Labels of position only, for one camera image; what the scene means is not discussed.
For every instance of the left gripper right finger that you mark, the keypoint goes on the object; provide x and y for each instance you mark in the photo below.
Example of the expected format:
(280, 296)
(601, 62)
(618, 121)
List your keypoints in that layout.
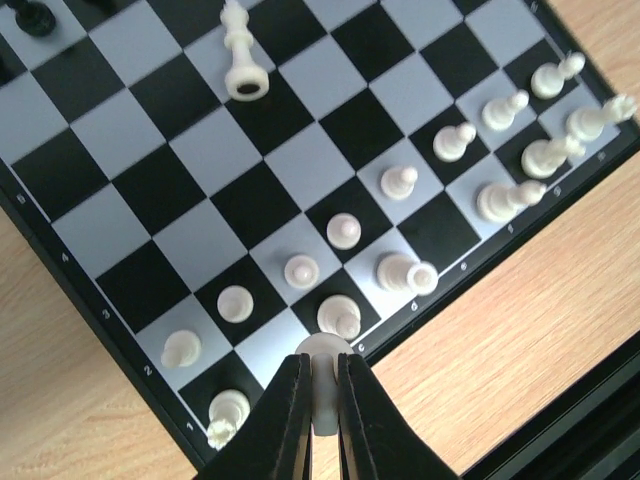
(375, 441)

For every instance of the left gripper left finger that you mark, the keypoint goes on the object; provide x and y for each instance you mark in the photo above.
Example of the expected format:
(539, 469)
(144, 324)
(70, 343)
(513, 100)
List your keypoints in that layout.
(274, 442)

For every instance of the white rook corner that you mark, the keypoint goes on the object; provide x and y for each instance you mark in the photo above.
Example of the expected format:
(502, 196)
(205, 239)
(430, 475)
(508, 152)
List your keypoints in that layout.
(227, 413)

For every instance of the white knight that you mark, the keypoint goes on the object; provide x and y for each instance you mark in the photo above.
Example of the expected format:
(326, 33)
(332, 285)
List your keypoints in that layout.
(324, 349)

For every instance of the white queen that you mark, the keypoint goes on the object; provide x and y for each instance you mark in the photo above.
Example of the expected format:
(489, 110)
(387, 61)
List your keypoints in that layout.
(398, 272)

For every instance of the black silver chess board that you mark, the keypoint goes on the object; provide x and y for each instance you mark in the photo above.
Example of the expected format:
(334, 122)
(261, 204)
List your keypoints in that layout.
(147, 190)

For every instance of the white chess piece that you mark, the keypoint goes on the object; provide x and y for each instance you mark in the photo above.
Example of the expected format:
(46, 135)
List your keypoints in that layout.
(500, 203)
(542, 158)
(549, 79)

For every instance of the white king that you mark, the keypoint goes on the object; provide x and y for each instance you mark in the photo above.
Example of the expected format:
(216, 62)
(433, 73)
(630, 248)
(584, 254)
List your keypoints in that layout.
(246, 80)

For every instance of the white chess pawn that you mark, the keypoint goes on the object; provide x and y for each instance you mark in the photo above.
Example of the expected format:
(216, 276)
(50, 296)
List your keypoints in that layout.
(586, 124)

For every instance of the white bishop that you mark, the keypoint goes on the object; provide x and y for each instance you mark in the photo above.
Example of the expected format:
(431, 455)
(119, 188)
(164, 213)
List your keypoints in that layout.
(339, 315)

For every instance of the black pawn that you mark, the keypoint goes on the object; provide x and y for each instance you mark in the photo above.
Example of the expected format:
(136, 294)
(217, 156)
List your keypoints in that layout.
(33, 17)

